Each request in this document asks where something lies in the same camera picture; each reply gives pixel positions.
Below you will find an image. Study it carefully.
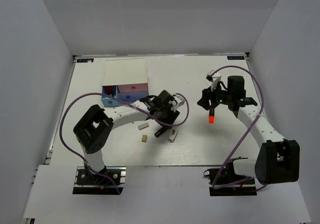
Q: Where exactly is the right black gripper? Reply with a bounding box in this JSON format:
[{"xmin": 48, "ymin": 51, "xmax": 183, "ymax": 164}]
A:
[{"xmin": 197, "ymin": 80, "xmax": 233, "ymax": 110}]

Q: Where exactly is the green cap highlighter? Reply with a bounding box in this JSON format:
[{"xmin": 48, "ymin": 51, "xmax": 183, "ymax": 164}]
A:
[{"xmin": 154, "ymin": 127, "xmax": 168, "ymax": 138}]

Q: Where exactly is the pink white mini stapler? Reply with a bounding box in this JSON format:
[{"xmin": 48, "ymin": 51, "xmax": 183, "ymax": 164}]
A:
[{"xmin": 168, "ymin": 129, "xmax": 178, "ymax": 143}]

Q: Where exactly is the orange cap highlighter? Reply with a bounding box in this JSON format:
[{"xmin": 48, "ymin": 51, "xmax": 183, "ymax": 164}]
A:
[{"xmin": 208, "ymin": 104, "xmax": 216, "ymax": 124}]

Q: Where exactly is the pink drawer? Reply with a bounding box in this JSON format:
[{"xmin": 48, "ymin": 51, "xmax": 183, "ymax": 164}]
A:
[{"xmin": 117, "ymin": 83, "xmax": 149, "ymax": 93}]

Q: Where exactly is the small blue drawer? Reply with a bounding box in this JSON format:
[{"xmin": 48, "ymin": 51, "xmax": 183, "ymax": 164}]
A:
[{"xmin": 101, "ymin": 85, "xmax": 120, "ymax": 107}]

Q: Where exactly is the pink cap highlighter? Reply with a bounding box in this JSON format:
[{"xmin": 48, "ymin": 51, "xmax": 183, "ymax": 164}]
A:
[{"xmin": 106, "ymin": 87, "xmax": 114, "ymax": 96}]

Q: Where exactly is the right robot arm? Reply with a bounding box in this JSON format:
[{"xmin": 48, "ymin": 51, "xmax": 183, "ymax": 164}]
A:
[{"xmin": 197, "ymin": 73, "xmax": 300, "ymax": 185}]

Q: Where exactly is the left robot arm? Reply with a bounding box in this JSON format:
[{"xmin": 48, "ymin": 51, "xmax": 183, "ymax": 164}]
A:
[{"xmin": 73, "ymin": 90, "xmax": 185, "ymax": 183}]

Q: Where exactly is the grey white eraser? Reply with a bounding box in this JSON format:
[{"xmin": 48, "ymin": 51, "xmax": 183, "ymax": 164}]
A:
[{"xmin": 138, "ymin": 122, "xmax": 149, "ymax": 130}]

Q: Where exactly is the tan yellow eraser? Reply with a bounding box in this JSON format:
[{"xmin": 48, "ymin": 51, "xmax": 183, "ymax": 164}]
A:
[{"xmin": 141, "ymin": 135, "xmax": 148, "ymax": 142}]

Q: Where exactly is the right corner label sticker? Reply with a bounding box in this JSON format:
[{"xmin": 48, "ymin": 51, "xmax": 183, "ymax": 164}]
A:
[{"xmin": 227, "ymin": 56, "xmax": 245, "ymax": 60}]

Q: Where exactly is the corner label sticker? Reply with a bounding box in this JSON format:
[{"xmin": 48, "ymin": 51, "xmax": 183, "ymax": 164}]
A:
[
  {"xmin": 227, "ymin": 56, "xmax": 245, "ymax": 60},
  {"xmin": 76, "ymin": 58, "xmax": 94, "ymax": 63}
]

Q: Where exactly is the white drawer cabinet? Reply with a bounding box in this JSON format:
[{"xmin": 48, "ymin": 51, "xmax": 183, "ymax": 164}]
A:
[{"xmin": 101, "ymin": 57, "xmax": 150, "ymax": 107}]

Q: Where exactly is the left corner label sticker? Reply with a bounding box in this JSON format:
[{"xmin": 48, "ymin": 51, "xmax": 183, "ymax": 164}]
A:
[{"xmin": 76, "ymin": 58, "xmax": 94, "ymax": 63}]

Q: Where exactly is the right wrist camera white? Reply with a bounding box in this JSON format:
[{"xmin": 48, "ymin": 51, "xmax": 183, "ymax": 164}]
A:
[{"xmin": 206, "ymin": 70, "xmax": 222, "ymax": 91}]

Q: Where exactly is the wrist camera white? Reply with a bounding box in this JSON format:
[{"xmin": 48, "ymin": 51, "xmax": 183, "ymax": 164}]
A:
[
  {"xmin": 206, "ymin": 70, "xmax": 222, "ymax": 91},
  {"xmin": 171, "ymin": 93, "xmax": 185, "ymax": 111}
]

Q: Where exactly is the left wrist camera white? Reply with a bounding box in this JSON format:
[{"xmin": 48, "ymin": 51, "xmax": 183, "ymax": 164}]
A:
[{"xmin": 171, "ymin": 93, "xmax": 185, "ymax": 111}]

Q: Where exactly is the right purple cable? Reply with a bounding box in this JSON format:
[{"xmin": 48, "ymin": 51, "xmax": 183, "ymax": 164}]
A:
[{"xmin": 202, "ymin": 65, "xmax": 267, "ymax": 191}]

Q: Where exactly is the purple cable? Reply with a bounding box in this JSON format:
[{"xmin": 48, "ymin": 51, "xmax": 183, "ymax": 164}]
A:
[
  {"xmin": 202, "ymin": 65, "xmax": 267, "ymax": 191},
  {"xmin": 58, "ymin": 92, "xmax": 190, "ymax": 194}
]

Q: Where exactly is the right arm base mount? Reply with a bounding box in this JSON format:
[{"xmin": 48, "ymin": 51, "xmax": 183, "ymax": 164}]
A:
[{"xmin": 202, "ymin": 167, "xmax": 258, "ymax": 197}]

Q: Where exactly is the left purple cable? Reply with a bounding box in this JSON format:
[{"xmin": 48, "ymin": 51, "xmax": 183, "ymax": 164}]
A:
[{"xmin": 58, "ymin": 92, "xmax": 190, "ymax": 194}]

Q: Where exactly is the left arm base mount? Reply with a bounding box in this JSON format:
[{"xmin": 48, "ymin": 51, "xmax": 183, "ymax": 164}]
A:
[{"xmin": 72, "ymin": 166, "xmax": 127, "ymax": 195}]

